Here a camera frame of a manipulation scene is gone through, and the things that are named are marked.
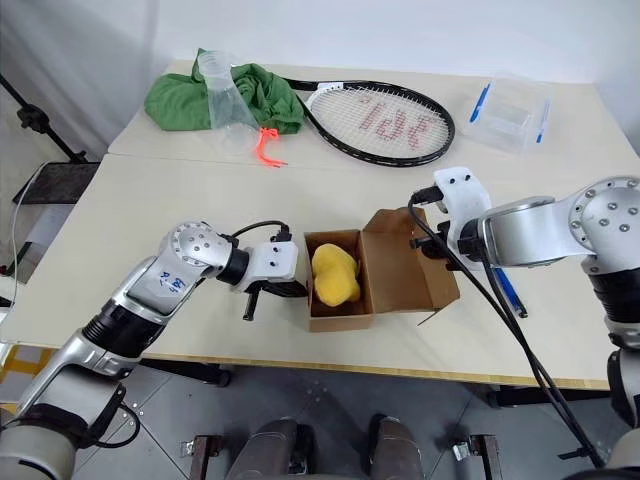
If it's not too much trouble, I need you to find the black table leg frame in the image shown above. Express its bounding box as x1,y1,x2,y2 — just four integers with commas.
137,358,232,387
487,383,610,409

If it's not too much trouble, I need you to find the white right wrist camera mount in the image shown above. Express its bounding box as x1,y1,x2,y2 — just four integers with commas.
432,167,494,262

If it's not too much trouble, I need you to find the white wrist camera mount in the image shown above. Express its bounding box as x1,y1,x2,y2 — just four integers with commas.
432,167,494,262
234,241,300,294

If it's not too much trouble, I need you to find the brown cardboard box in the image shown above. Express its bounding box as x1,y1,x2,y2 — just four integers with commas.
303,207,461,334

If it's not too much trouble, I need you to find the black tennis racket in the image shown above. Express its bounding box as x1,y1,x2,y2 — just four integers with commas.
282,77,456,167

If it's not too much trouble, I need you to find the black tripod stand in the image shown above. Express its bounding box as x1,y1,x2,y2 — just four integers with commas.
0,74,101,164

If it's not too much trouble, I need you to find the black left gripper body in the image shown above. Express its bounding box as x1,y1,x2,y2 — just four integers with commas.
242,278,281,322

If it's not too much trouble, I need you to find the yellow soft item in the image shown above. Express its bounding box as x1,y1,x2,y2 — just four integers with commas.
311,243,364,307

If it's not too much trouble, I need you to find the orange lace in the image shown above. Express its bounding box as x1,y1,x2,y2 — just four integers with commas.
254,127,290,170

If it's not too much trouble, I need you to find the green cloth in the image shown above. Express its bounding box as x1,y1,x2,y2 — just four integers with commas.
143,48,306,135

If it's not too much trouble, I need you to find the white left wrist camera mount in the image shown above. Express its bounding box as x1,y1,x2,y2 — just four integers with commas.
234,241,300,294

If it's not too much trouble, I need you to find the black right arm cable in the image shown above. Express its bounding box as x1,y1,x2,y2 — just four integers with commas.
408,184,606,470

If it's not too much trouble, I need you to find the clear container with blue clips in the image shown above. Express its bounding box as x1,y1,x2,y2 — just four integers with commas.
462,72,554,157

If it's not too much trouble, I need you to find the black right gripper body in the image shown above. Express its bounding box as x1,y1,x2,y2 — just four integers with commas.
408,219,459,274

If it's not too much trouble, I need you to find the blue pen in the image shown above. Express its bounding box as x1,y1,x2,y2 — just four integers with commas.
491,267,529,320

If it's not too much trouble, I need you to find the thin white cable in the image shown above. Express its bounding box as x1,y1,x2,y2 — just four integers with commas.
8,164,52,282

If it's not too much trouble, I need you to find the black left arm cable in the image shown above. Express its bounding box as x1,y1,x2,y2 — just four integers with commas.
232,219,292,245

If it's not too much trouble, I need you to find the clear plastic flask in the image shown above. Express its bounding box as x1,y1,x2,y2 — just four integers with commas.
197,49,259,154

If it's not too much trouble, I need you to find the metal caster bracket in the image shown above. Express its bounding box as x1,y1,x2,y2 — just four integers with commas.
179,434,224,480
452,433,504,480

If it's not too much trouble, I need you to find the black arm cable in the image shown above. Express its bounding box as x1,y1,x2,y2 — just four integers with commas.
408,184,606,470
232,219,292,245

